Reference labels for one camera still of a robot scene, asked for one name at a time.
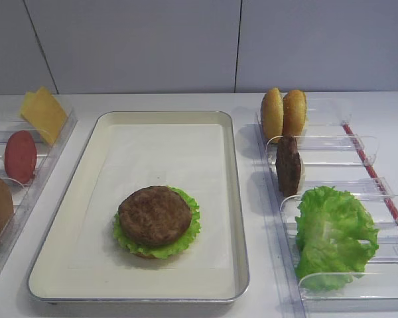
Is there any yellow cheese slice front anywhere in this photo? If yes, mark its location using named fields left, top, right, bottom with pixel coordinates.
left=19, top=87, right=68, bottom=146

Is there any brown meat patty on tray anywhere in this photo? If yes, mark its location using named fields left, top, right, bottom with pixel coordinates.
left=117, top=185, right=192, bottom=247

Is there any brown meat patty in rack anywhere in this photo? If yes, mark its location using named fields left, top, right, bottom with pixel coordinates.
left=275, top=136, right=302, bottom=197

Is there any green lettuce under patty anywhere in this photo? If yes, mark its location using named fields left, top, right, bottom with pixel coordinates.
left=113, top=185, right=201, bottom=260

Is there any green lettuce leaf in rack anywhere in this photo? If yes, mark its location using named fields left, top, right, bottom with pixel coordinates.
left=295, top=186, right=379, bottom=292

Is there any red tomato slice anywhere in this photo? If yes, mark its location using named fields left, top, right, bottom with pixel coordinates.
left=4, top=131, right=37, bottom=184

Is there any white paper tray liner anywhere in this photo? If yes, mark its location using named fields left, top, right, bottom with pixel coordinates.
left=70, top=124, right=232, bottom=269

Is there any cream metal tray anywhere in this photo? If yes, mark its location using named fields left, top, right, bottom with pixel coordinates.
left=28, top=111, right=249, bottom=303

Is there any golden bun half left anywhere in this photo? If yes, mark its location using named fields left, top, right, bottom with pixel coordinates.
left=261, top=87, right=283, bottom=140

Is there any golden bun half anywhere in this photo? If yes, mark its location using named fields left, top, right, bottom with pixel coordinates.
left=261, top=87, right=283, bottom=140
left=283, top=89, right=307, bottom=136

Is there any bottom bun on tray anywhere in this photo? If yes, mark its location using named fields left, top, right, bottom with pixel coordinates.
left=134, top=252, right=162, bottom=260

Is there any golden bun half right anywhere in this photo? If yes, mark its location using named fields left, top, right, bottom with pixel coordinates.
left=283, top=89, right=307, bottom=136

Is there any clear acrylic right rack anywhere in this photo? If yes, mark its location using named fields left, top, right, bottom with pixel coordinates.
left=255, top=98, right=398, bottom=317

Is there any clear acrylic rack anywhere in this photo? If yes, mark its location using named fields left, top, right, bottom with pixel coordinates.
left=255, top=98, right=398, bottom=317
left=0, top=109, right=77, bottom=273

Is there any clear acrylic left rack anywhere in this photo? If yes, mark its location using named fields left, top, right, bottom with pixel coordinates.
left=0, top=109, right=77, bottom=273

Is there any red rail strip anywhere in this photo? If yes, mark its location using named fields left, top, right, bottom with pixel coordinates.
left=342, top=123, right=398, bottom=227

